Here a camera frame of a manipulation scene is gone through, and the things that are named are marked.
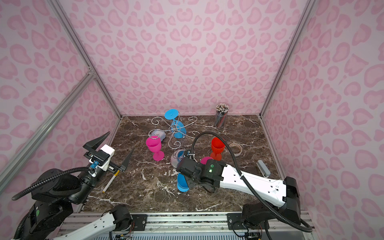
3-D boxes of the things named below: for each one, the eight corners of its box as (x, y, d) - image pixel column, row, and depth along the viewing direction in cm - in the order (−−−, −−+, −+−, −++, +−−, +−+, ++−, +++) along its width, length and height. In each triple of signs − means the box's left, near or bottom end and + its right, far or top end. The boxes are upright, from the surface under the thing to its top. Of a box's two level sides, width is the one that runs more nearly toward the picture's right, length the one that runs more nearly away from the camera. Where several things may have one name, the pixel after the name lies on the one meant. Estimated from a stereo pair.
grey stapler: (264, 178, 89) (266, 175, 86) (255, 163, 96) (257, 160, 92) (268, 177, 90) (271, 174, 87) (259, 162, 96) (261, 159, 93)
